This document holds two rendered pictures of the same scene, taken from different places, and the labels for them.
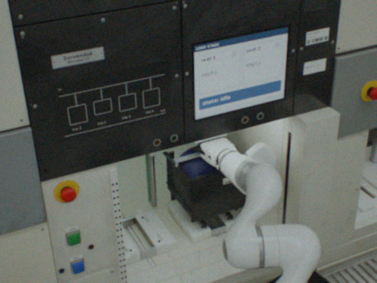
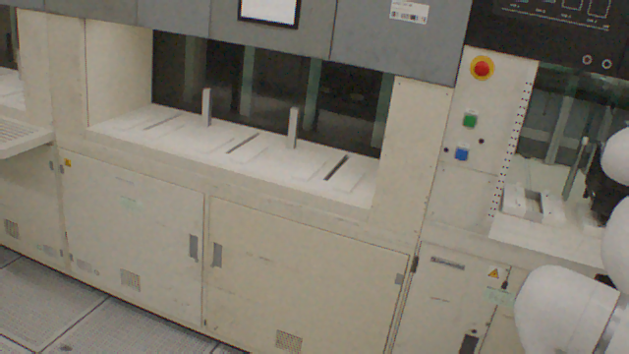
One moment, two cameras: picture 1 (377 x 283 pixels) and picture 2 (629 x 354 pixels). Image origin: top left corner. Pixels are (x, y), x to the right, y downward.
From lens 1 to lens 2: 0.73 m
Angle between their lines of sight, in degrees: 38
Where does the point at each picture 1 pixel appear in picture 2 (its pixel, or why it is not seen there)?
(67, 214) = (474, 92)
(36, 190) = (457, 48)
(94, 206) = (500, 98)
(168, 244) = (557, 218)
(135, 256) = (520, 210)
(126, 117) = (566, 15)
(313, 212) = not seen: outside the picture
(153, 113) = (595, 25)
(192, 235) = (585, 225)
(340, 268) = not seen: outside the picture
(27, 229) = (434, 87)
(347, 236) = not seen: outside the picture
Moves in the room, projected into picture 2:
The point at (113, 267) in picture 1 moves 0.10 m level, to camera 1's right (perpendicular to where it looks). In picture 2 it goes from (491, 178) to (523, 192)
